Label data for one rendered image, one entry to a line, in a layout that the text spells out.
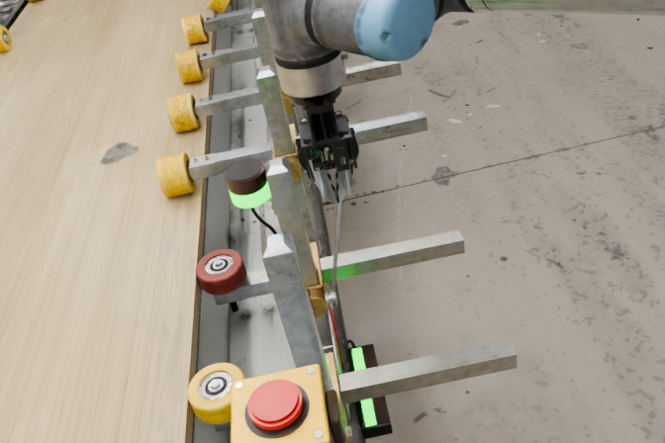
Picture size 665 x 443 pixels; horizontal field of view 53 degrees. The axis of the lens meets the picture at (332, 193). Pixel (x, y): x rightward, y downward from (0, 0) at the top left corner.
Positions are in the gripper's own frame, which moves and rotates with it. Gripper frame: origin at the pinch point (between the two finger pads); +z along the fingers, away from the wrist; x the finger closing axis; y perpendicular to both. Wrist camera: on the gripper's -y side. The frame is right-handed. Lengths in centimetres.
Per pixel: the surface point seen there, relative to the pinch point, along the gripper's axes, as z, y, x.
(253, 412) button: -22, 54, -9
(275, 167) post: -9.3, 3.8, -7.9
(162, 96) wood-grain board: 11, -71, -37
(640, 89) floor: 101, -169, 145
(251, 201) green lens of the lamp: -5.7, 5.7, -12.2
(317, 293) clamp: 14.4, 6.1, -6.3
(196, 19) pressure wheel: 4, -99, -28
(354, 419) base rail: 31.0, 19.0, -4.5
